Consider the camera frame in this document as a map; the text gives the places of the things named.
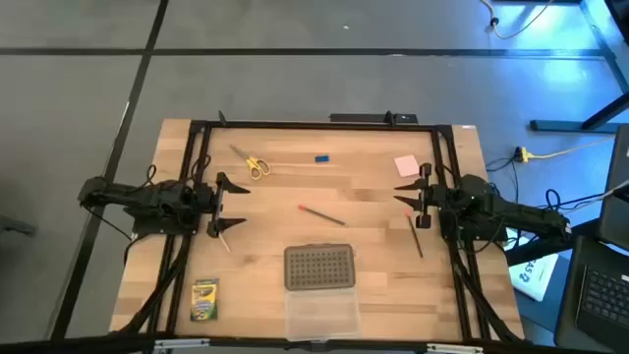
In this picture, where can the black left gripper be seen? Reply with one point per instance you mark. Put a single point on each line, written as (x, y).
(209, 201)

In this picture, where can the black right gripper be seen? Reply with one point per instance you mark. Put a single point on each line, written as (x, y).
(442, 199)

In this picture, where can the white square paper pad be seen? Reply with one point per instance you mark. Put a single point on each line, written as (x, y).
(406, 166)

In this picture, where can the light wooden pencil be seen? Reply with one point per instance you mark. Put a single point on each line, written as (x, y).
(224, 243)

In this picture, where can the black pencil red eraser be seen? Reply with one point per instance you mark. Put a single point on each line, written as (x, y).
(322, 215)
(414, 235)

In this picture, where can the yellow green crayon box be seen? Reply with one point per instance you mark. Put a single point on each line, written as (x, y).
(204, 300)

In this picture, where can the blue eraser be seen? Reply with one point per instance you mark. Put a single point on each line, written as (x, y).
(322, 159)

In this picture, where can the clear plastic pencil case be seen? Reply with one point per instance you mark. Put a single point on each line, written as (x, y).
(319, 268)

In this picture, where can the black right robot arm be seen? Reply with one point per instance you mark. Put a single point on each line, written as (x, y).
(516, 211)

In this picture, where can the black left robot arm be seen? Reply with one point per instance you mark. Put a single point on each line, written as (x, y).
(147, 199)

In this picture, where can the white printed paper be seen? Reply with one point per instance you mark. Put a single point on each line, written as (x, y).
(535, 277)

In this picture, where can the black desk leg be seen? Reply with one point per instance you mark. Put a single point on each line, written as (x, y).
(565, 126)

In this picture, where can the black monitor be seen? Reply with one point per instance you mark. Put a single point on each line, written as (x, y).
(616, 216)

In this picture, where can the grey chair foot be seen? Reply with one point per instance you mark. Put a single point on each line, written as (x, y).
(17, 226)

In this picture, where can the black laptop keyboard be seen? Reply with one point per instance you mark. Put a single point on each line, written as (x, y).
(604, 295)

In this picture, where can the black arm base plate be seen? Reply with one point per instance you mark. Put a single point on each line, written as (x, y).
(452, 231)
(147, 228)

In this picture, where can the black metal table frame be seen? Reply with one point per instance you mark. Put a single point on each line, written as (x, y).
(319, 125)

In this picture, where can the silver metal bracket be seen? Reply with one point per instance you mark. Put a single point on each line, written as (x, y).
(182, 343)
(454, 348)

